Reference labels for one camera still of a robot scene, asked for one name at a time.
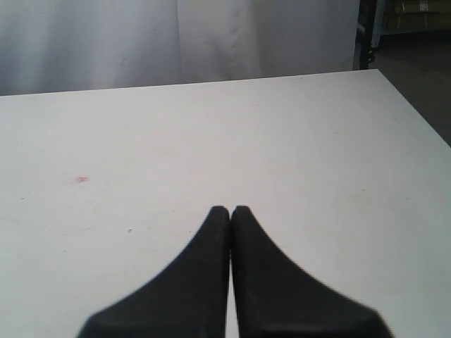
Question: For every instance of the white backdrop curtain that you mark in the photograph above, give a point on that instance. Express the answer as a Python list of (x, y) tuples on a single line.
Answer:
[(55, 46)]

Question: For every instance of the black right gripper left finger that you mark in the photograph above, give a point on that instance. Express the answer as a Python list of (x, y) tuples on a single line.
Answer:
[(186, 299)]

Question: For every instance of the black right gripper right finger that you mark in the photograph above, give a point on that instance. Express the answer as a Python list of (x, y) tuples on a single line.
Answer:
[(274, 297)]

